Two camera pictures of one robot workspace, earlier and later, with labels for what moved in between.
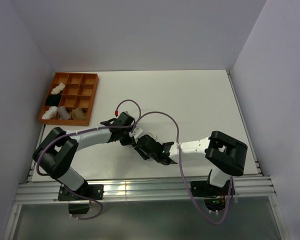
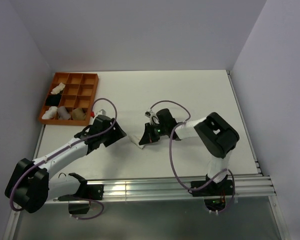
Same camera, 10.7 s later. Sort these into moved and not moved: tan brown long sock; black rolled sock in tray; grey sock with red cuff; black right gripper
Moved: black right gripper
Not moved: grey sock with red cuff; tan brown long sock; black rolled sock in tray
